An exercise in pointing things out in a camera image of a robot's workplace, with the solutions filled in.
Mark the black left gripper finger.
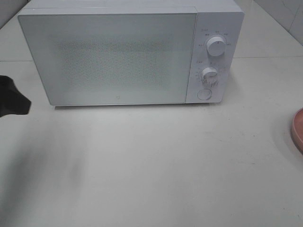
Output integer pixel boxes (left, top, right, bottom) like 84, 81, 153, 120
0, 75, 31, 117

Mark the white microwave door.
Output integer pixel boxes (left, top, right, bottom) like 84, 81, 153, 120
18, 13, 196, 106

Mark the round door release button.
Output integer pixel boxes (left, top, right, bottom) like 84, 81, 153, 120
197, 89, 212, 100

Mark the white timer knob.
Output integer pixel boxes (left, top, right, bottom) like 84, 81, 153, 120
201, 67, 219, 85

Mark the pink plate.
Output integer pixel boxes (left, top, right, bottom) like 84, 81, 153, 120
291, 108, 303, 154

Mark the white power knob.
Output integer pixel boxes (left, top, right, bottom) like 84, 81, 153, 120
206, 35, 226, 57

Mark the white microwave oven body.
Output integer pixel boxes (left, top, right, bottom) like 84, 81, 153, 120
18, 0, 244, 104

